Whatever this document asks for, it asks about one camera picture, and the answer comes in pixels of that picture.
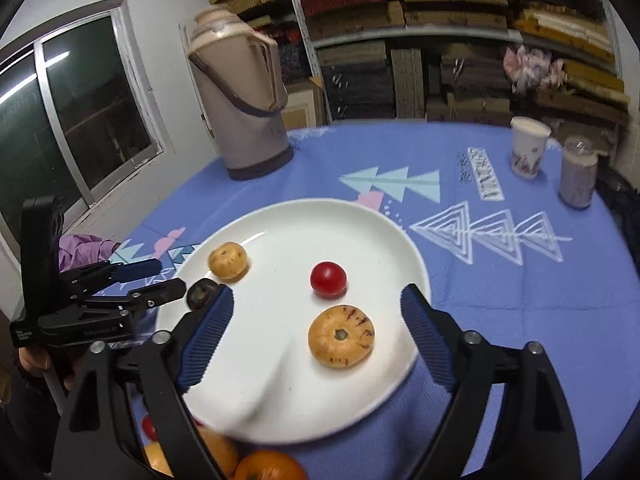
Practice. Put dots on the red cherry tomato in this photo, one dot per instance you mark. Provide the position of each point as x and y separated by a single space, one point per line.
149 427
328 278

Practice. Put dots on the sliding glass window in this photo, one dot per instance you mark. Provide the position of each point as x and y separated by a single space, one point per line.
90 110

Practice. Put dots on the purple cloth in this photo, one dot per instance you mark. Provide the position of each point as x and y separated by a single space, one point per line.
85 252

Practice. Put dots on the blue printed tablecloth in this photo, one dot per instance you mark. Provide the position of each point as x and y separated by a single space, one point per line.
475 310

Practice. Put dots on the large orange tangerine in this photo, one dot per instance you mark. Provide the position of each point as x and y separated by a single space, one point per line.
270 466

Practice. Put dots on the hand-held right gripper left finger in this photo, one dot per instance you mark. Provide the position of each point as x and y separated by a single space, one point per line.
210 340

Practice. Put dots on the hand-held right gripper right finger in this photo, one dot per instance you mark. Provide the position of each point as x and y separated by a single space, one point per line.
425 335

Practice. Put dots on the small yellow pepino melon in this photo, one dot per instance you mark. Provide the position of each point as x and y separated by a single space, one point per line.
228 261

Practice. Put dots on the white oval plate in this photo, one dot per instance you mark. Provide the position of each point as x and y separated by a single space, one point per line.
280 310

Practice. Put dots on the person's left hand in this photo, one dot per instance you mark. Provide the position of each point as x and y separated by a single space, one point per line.
31 360

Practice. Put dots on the dark cloth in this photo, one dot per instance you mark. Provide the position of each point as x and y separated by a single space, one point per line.
620 210

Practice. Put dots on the cardboard box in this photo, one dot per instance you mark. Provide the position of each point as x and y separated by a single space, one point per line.
302 105

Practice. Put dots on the stack of brown boards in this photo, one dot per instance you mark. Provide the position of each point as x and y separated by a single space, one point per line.
360 80

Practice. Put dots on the person's dark jacket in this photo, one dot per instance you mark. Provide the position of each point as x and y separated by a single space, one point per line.
25 435

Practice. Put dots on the yellow orange tangerine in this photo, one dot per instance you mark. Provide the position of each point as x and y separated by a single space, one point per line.
221 452

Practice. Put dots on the small dark round fruit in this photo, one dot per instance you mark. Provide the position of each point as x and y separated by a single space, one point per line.
200 294

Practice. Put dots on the pale beverage can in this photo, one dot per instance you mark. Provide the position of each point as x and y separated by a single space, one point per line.
577 175

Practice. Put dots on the pink floral cloth bundle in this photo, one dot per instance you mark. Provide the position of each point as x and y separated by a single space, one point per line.
530 67

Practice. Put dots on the greenish yellow tangerine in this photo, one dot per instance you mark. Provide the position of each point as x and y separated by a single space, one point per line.
156 461

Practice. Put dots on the speckled yellow pepino melon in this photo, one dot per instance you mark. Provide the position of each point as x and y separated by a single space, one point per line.
341 336

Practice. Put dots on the beige thermos flask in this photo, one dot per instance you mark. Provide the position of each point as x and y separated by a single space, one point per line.
240 110

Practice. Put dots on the metal storage shelf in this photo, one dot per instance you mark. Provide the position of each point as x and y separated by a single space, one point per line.
410 34

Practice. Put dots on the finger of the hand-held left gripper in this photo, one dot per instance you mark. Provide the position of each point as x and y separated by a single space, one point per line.
165 291
136 269

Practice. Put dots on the white paper cup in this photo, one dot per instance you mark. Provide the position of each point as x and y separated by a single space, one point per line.
527 147

